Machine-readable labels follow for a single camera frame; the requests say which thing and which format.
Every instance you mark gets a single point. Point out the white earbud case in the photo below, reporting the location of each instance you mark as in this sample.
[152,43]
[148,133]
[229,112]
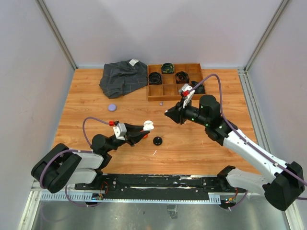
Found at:
[148,125]

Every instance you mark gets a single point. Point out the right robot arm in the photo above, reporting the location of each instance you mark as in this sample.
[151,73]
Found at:
[281,183]

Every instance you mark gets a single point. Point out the grey checked cloth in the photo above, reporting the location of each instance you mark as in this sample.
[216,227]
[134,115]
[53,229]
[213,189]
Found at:
[122,78]

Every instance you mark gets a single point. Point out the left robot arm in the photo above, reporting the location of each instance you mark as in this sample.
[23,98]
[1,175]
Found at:
[63,166]

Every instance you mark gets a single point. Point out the black earbud case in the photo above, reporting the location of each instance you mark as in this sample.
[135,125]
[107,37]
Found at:
[157,141]

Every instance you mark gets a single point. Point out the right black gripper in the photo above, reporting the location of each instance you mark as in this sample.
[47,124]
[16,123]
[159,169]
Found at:
[177,112]

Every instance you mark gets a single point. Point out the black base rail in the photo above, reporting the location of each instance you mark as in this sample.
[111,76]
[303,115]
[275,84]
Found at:
[151,187]

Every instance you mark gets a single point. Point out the wooden compartment tray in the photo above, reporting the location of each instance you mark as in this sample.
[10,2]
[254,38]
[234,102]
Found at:
[165,80]

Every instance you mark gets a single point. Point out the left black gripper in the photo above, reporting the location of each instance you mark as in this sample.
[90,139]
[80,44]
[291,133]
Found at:
[135,134]

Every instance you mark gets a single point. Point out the black rolled belt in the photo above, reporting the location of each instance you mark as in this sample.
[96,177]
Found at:
[155,78]

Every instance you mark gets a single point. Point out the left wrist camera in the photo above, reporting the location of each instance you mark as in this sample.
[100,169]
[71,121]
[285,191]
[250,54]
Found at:
[120,131]

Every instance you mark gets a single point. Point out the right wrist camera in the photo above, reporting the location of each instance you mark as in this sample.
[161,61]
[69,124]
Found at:
[186,92]

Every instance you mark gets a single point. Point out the green patterned rolled tie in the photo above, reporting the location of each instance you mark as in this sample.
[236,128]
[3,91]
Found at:
[167,68]

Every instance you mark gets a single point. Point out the dark green rolled tie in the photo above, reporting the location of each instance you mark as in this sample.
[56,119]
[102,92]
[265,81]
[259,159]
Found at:
[200,89]

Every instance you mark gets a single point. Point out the brown rolled belt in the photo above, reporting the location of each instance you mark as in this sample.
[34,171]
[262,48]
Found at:
[182,77]

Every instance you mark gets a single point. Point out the purple earbud case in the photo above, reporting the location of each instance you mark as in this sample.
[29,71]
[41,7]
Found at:
[112,107]

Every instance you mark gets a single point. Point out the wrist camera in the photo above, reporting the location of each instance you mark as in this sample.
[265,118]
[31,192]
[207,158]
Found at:
[120,131]
[186,92]

